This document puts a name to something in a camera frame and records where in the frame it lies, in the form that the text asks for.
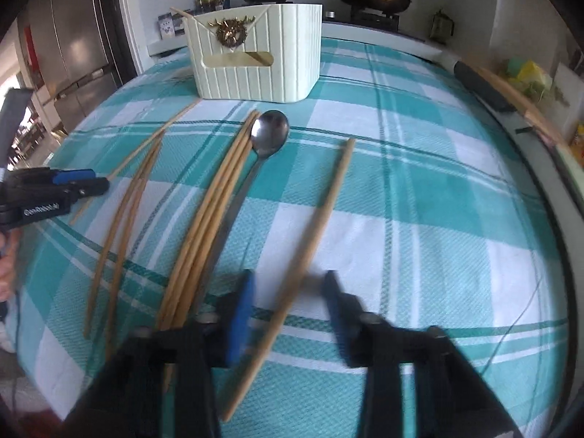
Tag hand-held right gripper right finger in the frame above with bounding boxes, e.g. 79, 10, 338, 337
320, 270, 522, 438

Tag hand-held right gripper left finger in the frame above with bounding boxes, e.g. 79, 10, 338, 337
75, 269, 257, 438

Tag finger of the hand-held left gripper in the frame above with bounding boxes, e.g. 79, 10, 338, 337
48, 169, 97, 183
61, 177, 111, 202

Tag steel spoon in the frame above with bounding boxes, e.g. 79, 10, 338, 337
189, 109, 291, 318

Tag cream ribbed utensil holder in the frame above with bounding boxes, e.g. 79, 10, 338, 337
185, 2, 324, 102

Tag person's left hand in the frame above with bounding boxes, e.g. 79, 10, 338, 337
0, 230, 20, 303

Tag dark grey flat panel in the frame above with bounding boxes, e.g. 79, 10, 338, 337
0, 89, 34, 170

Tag teal white checked tablecloth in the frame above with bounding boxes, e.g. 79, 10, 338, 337
9, 39, 569, 438

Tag stainless steel fridge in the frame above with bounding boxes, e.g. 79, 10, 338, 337
20, 0, 126, 122

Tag black oblong pad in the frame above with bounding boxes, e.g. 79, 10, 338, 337
454, 61, 518, 114

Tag long wooden strip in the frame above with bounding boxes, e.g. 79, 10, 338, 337
472, 65, 571, 149

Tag black gas stove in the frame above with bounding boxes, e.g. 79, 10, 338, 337
228, 0, 404, 32

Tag yellow green packet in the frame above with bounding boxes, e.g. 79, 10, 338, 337
506, 57, 564, 101

